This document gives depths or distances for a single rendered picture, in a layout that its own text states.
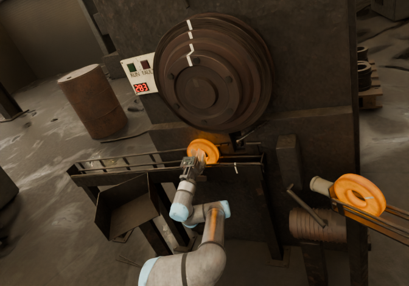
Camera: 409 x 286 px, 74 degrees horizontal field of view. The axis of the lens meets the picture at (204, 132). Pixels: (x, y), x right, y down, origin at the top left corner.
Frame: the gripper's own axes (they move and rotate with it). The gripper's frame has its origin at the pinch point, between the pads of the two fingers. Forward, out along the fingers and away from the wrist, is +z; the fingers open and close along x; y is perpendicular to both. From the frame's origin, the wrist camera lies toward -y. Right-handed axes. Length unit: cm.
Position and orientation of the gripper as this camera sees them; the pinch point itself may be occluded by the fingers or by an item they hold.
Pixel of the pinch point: (201, 150)
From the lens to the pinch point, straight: 130.5
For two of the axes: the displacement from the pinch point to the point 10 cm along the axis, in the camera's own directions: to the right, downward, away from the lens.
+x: -8.9, 0.8, 4.6
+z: 2.4, -7.6, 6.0
